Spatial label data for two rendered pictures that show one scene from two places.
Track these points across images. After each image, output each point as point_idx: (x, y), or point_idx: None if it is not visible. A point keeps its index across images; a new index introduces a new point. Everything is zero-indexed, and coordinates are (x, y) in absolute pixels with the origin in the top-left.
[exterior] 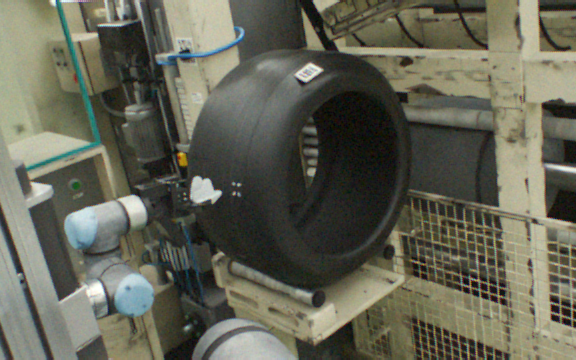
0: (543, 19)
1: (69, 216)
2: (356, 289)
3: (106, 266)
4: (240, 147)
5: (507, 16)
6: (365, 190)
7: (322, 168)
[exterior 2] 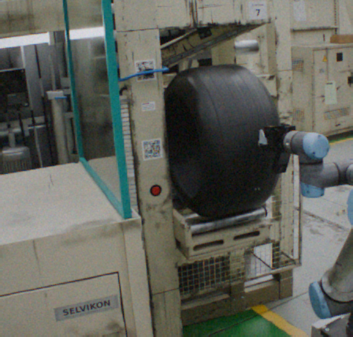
0: (165, 76)
1: (317, 136)
2: None
3: (332, 164)
4: (267, 109)
5: (230, 57)
6: (195, 165)
7: (172, 158)
